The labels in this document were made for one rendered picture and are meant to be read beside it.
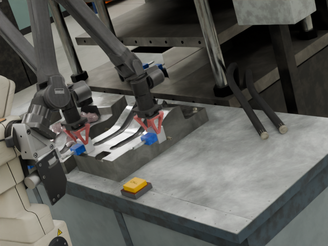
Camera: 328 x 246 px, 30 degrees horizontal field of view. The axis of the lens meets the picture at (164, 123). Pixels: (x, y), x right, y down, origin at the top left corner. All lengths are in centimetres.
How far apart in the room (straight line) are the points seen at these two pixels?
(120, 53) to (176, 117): 44
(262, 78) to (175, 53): 49
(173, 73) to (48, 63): 127
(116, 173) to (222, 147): 40
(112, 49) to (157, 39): 99
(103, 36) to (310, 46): 139
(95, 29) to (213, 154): 62
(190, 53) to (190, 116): 78
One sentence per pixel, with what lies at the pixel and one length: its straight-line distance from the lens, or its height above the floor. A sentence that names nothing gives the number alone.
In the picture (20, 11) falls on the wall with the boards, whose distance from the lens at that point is 1004.
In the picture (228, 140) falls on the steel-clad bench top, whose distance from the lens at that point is 230.
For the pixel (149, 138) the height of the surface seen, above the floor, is 95.
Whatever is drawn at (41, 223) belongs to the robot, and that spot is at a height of 85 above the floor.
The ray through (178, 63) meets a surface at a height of 87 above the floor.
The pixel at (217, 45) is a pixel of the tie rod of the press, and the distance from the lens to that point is 270.
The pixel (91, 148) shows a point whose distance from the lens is 234.
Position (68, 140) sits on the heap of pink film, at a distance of 256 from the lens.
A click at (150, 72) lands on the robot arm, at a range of 214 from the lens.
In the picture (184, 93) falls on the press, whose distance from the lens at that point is 292.
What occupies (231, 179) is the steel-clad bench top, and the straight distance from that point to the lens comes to 204.
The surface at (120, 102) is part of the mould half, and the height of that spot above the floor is 89.
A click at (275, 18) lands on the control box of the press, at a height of 110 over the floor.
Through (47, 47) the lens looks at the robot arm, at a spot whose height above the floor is 138.
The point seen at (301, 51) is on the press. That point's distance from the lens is 310.
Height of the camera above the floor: 178
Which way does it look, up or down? 22 degrees down
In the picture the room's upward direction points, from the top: 17 degrees counter-clockwise
